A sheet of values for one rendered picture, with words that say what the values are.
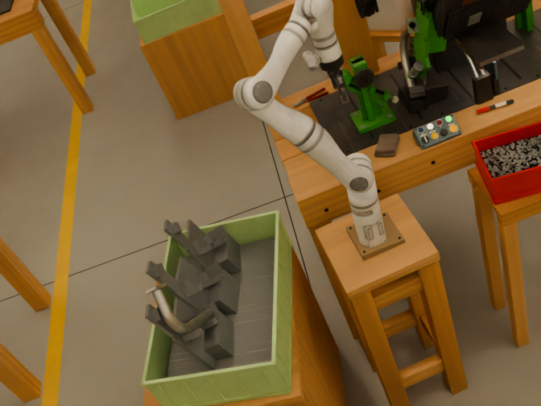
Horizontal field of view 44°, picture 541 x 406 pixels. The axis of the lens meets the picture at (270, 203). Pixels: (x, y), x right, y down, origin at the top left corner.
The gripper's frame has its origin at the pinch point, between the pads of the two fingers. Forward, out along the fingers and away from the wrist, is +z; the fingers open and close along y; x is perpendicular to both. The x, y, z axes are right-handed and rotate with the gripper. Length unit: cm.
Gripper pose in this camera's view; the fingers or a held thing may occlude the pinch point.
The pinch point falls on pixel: (340, 93)
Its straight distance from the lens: 213.2
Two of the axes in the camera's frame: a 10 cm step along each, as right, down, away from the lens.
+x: -9.3, 3.7, 0.4
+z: 3.1, 6.9, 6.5
